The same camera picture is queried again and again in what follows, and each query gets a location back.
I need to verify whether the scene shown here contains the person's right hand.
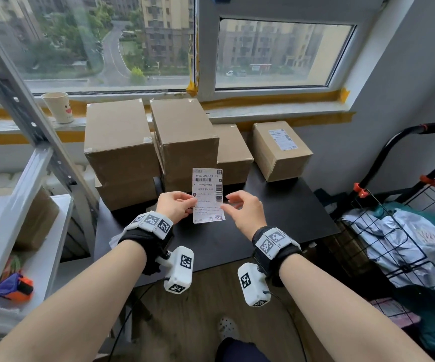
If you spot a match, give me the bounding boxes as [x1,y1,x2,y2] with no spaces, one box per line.
[220,190,268,242]

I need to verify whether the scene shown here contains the person's left hand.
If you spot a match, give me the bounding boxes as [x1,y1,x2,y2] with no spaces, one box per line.
[156,191,198,225]

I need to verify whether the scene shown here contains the shipping label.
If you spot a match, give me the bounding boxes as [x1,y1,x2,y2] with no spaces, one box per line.
[268,128,299,151]
[192,167,226,224]

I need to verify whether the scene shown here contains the slim brown cardboard box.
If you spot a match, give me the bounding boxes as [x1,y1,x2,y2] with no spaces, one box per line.
[251,121,314,183]

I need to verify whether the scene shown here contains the stack of shipping labels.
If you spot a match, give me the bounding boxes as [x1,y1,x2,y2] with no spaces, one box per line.
[108,231,127,250]

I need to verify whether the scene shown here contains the dented labelled cardboard box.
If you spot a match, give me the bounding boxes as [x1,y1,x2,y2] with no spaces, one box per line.
[0,186,61,252]

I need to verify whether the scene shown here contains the person's left forearm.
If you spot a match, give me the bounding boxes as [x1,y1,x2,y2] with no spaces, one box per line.
[0,239,147,362]

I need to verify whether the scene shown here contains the person's right forearm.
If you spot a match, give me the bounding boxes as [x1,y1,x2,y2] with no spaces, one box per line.
[279,253,433,362]

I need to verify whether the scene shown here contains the person's black trousers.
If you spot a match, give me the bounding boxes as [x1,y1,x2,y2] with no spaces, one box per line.
[215,337,271,362]

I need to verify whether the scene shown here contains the dark teal cloth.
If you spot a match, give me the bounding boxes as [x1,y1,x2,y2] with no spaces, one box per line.
[313,187,341,210]

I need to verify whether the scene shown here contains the white perforated clog shoe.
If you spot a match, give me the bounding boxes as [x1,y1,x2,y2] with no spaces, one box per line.
[217,316,240,342]

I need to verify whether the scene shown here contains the paper cup with face print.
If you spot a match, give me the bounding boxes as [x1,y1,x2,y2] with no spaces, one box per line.
[40,92,75,125]

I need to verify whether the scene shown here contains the grey metal shelf rack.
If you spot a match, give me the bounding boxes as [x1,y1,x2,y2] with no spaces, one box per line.
[0,3,101,336]

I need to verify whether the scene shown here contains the pink cloth item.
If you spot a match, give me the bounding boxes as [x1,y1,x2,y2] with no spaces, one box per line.
[370,297,421,329]

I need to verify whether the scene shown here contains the orange blue tape dispenser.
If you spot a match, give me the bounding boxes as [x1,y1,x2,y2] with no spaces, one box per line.
[0,255,34,302]

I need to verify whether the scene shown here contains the black marker wrist strap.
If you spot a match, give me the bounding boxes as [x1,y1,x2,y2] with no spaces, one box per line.
[252,226,303,288]
[118,211,174,277]

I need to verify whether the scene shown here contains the black camera cable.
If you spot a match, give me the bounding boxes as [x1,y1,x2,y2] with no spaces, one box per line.
[108,277,170,362]
[268,292,308,362]

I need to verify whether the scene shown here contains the white window frame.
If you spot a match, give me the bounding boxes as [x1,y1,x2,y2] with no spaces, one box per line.
[0,0,418,106]

